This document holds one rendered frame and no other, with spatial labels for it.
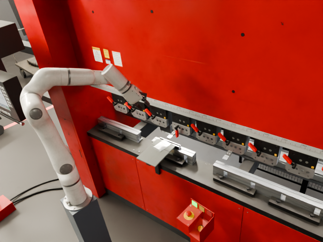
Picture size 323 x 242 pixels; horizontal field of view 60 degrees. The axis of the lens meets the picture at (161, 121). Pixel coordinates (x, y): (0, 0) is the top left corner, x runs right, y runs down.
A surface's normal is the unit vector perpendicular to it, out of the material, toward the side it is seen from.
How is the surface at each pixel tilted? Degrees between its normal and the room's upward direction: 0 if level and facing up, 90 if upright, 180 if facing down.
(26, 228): 0
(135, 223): 0
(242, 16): 90
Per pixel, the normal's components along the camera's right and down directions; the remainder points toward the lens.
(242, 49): -0.58, 0.51
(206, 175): -0.09, -0.81
